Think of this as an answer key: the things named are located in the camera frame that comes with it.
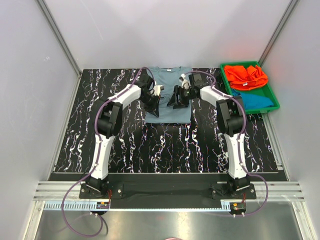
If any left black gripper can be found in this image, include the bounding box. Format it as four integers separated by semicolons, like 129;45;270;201
139;93;161;118

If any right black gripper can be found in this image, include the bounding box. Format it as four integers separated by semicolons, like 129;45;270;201
166;85;196;110

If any grey-blue t shirt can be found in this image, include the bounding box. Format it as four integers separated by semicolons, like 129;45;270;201
145;66;192;124

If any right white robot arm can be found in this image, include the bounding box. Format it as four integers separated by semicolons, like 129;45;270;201
167;71;250;199

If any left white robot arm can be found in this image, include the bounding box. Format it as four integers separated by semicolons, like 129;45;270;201
81;74;165;198

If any orange t shirt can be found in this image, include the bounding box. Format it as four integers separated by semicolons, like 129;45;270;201
223;65;269;91

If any teal blue t shirt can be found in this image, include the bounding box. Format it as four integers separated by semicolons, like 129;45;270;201
231;89;274;112

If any left small connector box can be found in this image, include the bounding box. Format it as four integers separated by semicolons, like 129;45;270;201
96;200;111;210

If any small connector box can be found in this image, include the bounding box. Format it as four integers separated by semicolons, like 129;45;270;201
230;202;247;214
96;200;111;210

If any right small connector box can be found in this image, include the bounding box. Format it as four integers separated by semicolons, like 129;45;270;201
230;202;247;214

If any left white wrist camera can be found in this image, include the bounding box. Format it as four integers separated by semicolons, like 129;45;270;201
151;85;165;97

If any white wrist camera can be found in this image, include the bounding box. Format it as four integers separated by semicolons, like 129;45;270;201
151;85;165;97
179;73;191;90

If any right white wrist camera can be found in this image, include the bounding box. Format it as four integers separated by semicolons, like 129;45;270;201
179;73;191;90

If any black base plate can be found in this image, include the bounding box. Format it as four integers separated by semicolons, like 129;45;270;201
79;173;257;211

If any aluminium rail frame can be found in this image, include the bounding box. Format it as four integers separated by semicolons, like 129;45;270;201
34;181;305;202

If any left aluminium corner post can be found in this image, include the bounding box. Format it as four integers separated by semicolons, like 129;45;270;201
35;0;82;78

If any aluminium corner post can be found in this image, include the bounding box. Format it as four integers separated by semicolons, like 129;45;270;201
258;0;300;67
35;0;82;78

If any white slotted cable duct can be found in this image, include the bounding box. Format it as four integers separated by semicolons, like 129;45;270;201
43;201;232;212

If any right aluminium corner post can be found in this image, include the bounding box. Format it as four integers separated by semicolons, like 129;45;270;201
258;0;300;67

